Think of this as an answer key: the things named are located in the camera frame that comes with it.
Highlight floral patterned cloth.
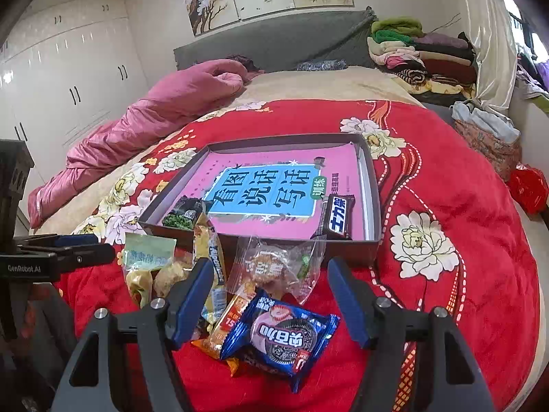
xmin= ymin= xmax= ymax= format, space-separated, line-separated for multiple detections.
xmin=454 ymin=120 xmax=522 ymax=181

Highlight dark green blanket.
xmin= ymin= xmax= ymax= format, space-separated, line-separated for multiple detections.
xmin=174 ymin=7 xmax=382 ymax=72

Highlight pink and blue book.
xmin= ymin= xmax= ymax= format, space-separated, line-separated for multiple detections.
xmin=174 ymin=144 xmax=365 ymax=241

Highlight grey shallow cardboard box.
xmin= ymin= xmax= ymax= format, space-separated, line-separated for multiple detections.
xmin=137 ymin=134 xmax=382 ymax=267

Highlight clear yellow candy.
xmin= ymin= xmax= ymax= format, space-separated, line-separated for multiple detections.
xmin=122 ymin=232 xmax=177 ymax=310

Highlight hanging clothes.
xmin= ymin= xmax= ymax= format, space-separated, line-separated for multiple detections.
xmin=515 ymin=51 xmax=549 ymax=114

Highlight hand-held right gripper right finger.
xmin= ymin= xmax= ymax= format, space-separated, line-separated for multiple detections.
xmin=328 ymin=256 xmax=498 ymax=412

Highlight black and green snack packet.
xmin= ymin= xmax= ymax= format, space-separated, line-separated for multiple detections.
xmin=162 ymin=196 xmax=204 ymax=231

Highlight yellow cartoon snack packet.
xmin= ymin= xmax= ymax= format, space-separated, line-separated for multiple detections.
xmin=193 ymin=215 xmax=229 ymax=323

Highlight small gold cake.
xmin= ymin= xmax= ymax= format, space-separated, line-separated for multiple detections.
xmin=153 ymin=258 xmax=195 ymax=299

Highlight light blue garment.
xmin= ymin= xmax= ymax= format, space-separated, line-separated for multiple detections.
xmin=450 ymin=101 xmax=521 ymax=143

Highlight cream satin curtain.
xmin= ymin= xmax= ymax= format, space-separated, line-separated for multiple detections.
xmin=457 ymin=0 xmax=522 ymax=114

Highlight red plastic bag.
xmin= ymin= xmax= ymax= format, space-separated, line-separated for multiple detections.
xmin=508 ymin=163 xmax=549 ymax=216

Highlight blue cookie packet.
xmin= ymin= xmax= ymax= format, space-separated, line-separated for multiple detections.
xmin=220 ymin=289 xmax=341 ymax=394

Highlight pink pillow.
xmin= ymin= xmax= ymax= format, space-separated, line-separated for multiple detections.
xmin=28 ymin=59 xmax=247 ymax=229

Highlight clear round pastry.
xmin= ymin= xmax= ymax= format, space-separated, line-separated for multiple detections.
xmin=225 ymin=236 xmax=327 ymax=305

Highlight white wardrobe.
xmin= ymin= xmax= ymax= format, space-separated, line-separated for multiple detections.
xmin=0 ymin=0 xmax=149 ymax=228

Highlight dark chocolate bar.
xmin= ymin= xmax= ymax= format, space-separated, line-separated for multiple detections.
xmin=311 ymin=194 xmax=357 ymax=241

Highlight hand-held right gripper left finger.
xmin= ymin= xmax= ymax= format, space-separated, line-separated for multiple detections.
xmin=51 ymin=257 xmax=215 ymax=412

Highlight red floral blanket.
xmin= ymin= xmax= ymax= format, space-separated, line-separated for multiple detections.
xmin=54 ymin=100 xmax=542 ymax=412

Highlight orange snack packet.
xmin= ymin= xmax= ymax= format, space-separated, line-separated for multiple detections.
xmin=191 ymin=283 xmax=258 ymax=377

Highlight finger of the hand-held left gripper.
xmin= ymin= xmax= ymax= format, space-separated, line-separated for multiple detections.
xmin=51 ymin=244 xmax=116 ymax=274
xmin=15 ymin=234 xmax=101 ymax=250

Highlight dark patterned pillow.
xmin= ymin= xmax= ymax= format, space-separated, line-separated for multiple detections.
xmin=296 ymin=59 xmax=348 ymax=73

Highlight window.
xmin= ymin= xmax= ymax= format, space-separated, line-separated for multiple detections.
xmin=500 ymin=0 xmax=543 ymax=63

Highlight pile of folded clothes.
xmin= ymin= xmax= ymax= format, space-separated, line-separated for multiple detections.
xmin=368 ymin=17 xmax=478 ymax=100

